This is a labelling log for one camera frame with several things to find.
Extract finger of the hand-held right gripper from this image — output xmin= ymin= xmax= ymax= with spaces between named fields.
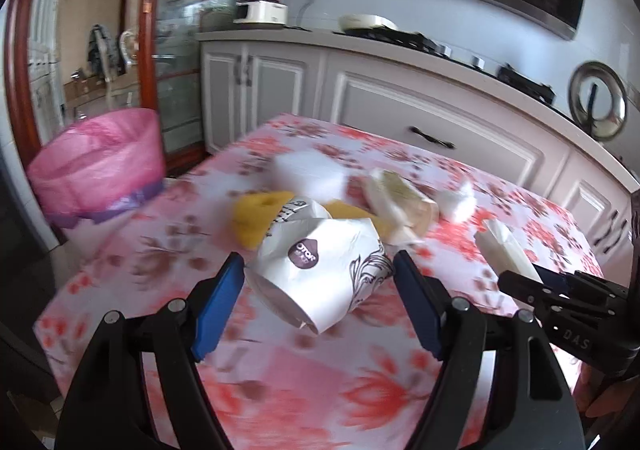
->
xmin=497 ymin=270 xmax=563 ymax=315
xmin=539 ymin=266 xmax=632 ymax=301

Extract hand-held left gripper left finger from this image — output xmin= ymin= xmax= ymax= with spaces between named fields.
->
xmin=55 ymin=252 xmax=246 ymax=450

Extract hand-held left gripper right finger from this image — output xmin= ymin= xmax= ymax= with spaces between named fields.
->
xmin=392 ymin=251 xmax=586 ymax=450

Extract yellow sponge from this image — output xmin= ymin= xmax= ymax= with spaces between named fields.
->
xmin=232 ymin=191 xmax=391 ymax=248

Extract printed white paper cup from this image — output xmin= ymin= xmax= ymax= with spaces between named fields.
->
xmin=244 ymin=199 xmax=396 ymax=335

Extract beige paper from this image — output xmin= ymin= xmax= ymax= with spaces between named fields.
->
xmin=367 ymin=169 xmax=441 ymax=245

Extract white tissue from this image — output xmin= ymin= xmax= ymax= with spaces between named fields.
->
xmin=439 ymin=181 xmax=478 ymax=223

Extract large white foam block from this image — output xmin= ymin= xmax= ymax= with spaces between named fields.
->
xmin=272 ymin=150 xmax=348 ymax=203

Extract white bin with pink bag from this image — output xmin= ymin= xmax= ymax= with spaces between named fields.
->
xmin=27 ymin=108 xmax=167 ymax=231

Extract person's right hand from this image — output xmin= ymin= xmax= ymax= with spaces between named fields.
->
xmin=580 ymin=370 xmax=640 ymax=423

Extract pink floral tablecloth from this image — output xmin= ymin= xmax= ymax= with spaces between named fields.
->
xmin=32 ymin=112 xmax=616 ymax=450

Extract steel pot lid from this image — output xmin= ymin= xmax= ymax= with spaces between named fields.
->
xmin=567 ymin=60 xmax=628 ymax=141

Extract black lid stand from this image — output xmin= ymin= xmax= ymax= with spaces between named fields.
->
xmin=582 ymin=84 xmax=601 ymax=131

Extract black gas stove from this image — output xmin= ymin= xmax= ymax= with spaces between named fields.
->
xmin=332 ymin=27 xmax=556 ymax=103

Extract white kitchen base cabinet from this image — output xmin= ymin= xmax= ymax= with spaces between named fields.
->
xmin=197 ymin=27 xmax=640 ymax=281

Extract glass sliding door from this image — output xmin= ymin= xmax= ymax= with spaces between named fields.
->
xmin=137 ymin=0 xmax=291 ymax=175

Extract white dining chair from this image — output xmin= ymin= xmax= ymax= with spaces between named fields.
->
xmin=102 ymin=27 xmax=141 ymax=110

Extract dark clothes on chair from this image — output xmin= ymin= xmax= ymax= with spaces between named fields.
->
xmin=86 ymin=24 xmax=126 ymax=78

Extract white flat pan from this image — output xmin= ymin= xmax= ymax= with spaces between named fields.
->
xmin=338 ymin=14 xmax=398 ymax=33

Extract white rice cooker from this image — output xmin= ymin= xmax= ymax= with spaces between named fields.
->
xmin=233 ymin=0 xmax=290 ymax=25

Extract red wooden door frame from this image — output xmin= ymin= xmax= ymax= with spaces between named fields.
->
xmin=4 ymin=0 xmax=56 ymax=161

